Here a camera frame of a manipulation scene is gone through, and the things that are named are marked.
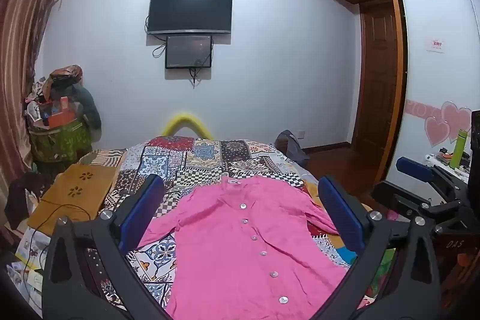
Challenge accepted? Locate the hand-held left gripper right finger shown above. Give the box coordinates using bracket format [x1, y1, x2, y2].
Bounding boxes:
[311, 175, 441, 320]

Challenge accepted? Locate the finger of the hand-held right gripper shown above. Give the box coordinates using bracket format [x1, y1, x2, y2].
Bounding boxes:
[396, 156, 469, 193]
[371, 181, 467, 227]

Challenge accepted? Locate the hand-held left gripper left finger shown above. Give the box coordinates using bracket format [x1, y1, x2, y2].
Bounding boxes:
[42, 174, 167, 320]

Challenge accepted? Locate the pink buttoned shirt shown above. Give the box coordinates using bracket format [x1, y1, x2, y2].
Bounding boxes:
[138, 175, 366, 320]

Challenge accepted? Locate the dark clothes heap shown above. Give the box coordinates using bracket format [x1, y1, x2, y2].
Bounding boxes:
[7, 172, 49, 231]

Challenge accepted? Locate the green bottle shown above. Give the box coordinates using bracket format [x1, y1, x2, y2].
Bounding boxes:
[449, 129, 469, 169]

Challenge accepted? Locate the striped beige pillow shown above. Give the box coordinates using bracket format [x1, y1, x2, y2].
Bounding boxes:
[77, 148, 128, 168]

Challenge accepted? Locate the patchwork printed blanket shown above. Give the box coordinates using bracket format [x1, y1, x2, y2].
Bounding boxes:
[84, 134, 398, 320]

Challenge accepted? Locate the grey bag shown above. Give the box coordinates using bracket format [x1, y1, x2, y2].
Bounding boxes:
[275, 130, 310, 167]

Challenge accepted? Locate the white heart-print wardrobe door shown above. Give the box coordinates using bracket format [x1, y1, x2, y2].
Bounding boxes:
[382, 0, 480, 186]

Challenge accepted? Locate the brown wooden door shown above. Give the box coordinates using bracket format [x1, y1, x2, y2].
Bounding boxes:
[350, 0, 400, 148]

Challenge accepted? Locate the green patterned bag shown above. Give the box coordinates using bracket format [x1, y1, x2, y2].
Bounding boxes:
[29, 118, 92, 163]

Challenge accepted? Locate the grey plush bundle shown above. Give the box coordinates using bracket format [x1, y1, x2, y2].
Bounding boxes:
[71, 84, 102, 152]

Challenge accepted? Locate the orange box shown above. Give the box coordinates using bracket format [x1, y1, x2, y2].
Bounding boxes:
[47, 97, 77, 127]

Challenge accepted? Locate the pile of papers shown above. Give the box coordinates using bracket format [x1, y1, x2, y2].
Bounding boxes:
[7, 230, 51, 317]

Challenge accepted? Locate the striped brown curtain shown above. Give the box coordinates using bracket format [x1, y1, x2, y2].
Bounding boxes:
[0, 0, 70, 193]

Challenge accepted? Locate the black monitor cable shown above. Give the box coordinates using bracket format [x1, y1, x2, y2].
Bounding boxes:
[152, 40, 211, 89]

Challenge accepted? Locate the small black wall monitor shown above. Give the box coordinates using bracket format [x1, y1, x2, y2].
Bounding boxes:
[165, 35, 214, 69]

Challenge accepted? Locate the black wall television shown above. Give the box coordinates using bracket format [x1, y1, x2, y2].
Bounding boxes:
[146, 0, 233, 36]

